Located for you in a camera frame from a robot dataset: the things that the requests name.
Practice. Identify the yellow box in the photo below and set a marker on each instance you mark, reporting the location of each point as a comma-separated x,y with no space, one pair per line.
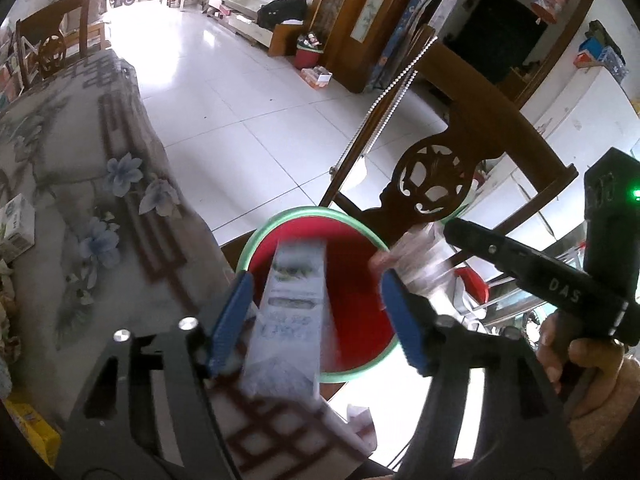
35,425

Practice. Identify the brown carved wooden chair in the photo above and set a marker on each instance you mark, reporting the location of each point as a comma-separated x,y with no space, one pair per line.
50,52

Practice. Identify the blue patterned board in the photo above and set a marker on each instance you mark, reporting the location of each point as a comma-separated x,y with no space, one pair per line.
415,15

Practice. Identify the dark carved wooden chair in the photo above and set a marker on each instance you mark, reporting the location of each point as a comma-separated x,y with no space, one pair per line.
435,175

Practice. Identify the black bag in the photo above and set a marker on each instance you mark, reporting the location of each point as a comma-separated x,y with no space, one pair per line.
282,10

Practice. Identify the floral grey tablecloth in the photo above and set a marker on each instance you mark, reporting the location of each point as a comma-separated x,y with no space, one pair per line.
75,135

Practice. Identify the person's right hand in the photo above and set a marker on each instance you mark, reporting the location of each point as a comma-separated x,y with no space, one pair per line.
597,355

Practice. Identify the row of assorted boxes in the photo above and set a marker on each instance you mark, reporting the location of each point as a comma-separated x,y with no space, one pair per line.
10,70

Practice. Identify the red waste bin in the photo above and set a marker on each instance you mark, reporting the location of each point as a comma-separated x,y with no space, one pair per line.
306,57

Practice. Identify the small green white carton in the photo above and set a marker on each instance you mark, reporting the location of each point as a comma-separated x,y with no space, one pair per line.
17,225

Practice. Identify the red bucket with green rim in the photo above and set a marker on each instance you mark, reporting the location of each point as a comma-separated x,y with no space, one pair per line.
355,300

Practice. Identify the white carton box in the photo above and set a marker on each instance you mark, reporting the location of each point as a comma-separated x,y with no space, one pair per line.
295,310

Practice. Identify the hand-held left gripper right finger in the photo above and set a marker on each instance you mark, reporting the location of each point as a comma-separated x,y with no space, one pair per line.
400,320

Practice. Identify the small cardboard box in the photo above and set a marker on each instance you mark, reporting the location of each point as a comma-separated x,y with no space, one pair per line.
316,77

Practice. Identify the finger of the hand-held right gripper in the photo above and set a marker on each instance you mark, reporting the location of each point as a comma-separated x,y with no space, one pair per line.
500,252

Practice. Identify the wooden cabinet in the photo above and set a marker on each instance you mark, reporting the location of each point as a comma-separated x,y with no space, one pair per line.
340,50

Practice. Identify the white low cabinet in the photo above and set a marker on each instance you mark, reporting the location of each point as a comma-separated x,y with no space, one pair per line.
245,22

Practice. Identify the clear plastic wrapper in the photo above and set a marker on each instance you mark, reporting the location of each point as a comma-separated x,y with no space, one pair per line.
420,260

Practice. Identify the red plastic stool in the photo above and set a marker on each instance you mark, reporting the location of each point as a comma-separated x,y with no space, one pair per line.
472,285

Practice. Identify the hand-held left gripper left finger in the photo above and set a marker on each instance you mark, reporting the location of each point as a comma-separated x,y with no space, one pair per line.
231,322

